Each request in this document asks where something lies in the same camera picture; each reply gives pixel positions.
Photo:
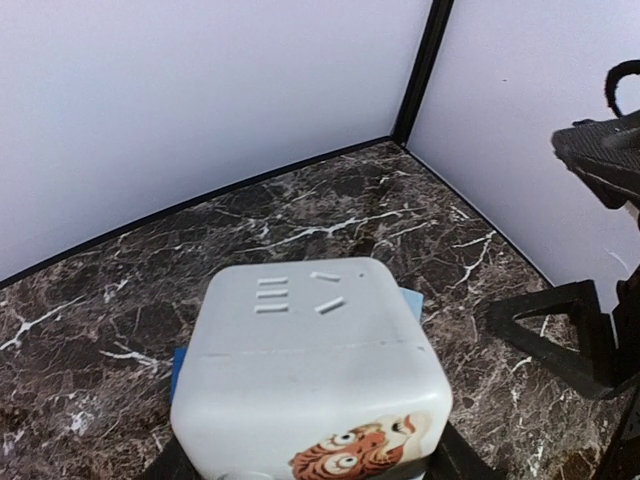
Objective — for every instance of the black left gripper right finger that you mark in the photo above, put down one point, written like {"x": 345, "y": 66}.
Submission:
{"x": 455, "y": 459}

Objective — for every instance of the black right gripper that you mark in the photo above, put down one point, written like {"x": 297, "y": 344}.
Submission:
{"x": 604, "y": 155}

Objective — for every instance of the white cube socket adapter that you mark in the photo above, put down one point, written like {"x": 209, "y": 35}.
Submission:
{"x": 309, "y": 370}

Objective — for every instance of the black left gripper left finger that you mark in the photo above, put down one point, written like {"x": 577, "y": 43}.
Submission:
{"x": 171, "y": 464}

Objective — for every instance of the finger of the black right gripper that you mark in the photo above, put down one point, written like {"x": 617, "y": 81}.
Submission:
{"x": 564, "y": 330}

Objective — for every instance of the blue cube socket adapter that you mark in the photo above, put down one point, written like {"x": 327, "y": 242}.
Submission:
{"x": 413, "y": 299}

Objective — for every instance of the right black corner post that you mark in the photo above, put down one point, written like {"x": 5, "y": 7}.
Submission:
{"x": 423, "y": 66}

